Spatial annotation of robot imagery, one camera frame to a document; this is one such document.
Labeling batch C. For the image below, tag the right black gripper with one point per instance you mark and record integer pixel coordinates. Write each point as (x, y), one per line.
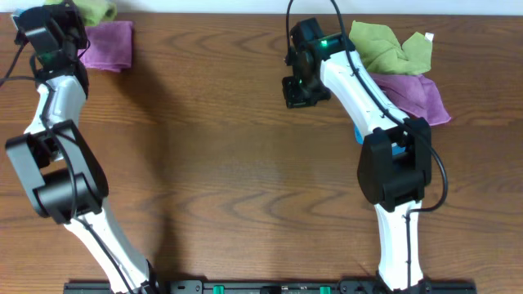
(302, 94)

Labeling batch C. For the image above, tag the folded purple cloth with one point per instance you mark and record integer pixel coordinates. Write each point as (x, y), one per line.
(111, 46)

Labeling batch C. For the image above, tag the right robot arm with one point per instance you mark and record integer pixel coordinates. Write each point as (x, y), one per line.
(394, 167)

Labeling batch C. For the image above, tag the blue cloth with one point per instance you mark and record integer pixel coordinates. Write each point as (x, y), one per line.
(358, 136)

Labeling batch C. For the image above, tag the crumpled olive green cloth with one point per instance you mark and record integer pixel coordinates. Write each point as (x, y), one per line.
(382, 53)

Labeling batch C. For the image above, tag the light green cloth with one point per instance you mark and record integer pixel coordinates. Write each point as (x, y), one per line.
(92, 12)

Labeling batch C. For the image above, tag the crumpled purple cloth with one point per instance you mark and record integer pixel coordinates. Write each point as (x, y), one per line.
(414, 94)

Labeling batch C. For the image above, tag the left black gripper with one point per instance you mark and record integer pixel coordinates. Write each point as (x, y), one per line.
(31, 23)

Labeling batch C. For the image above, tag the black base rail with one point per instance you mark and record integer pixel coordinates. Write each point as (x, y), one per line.
(345, 286)

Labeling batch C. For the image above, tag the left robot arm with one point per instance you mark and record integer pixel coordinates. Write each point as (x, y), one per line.
(57, 169)

